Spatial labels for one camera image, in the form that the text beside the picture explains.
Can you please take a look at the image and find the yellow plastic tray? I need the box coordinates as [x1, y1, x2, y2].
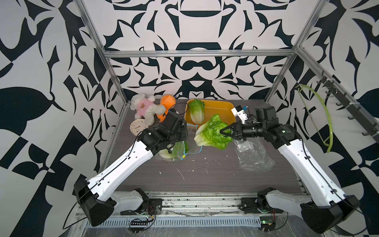
[184, 99, 236, 125]

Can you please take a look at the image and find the clear zipper bag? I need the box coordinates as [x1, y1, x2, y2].
[233, 138, 276, 172]
[156, 124, 203, 162]

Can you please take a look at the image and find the chinese cabbage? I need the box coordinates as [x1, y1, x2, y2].
[189, 99, 205, 125]
[159, 141, 189, 160]
[194, 114, 233, 150]

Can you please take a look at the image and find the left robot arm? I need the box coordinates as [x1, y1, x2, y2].
[74, 109, 188, 227]

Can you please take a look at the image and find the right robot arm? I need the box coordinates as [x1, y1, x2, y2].
[220, 105, 360, 234]

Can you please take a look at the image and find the small round beige clock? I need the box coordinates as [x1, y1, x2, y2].
[129, 118, 149, 136]

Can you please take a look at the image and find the white plush toy pink shirt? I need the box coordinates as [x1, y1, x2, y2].
[130, 93, 166, 126]

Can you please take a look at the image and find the orange plush toy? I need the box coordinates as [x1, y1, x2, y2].
[157, 95, 176, 122]

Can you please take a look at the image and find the left black electronics board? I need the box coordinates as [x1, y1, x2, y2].
[129, 219, 155, 234]

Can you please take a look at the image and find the right green led board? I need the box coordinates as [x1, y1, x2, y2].
[259, 216, 276, 233]

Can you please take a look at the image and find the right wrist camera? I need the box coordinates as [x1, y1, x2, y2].
[231, 105, 248, 124]

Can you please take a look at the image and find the green hose loop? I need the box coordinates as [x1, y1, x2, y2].
[296, 83, 334, 154]

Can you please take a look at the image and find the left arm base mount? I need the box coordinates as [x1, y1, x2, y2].
[120, 198, 163, 215]

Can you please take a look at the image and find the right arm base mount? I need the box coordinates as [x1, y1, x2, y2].
[239, 197, 284, 214]

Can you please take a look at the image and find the black wall hook rail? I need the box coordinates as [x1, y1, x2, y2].
[315, 71, 379, 143]

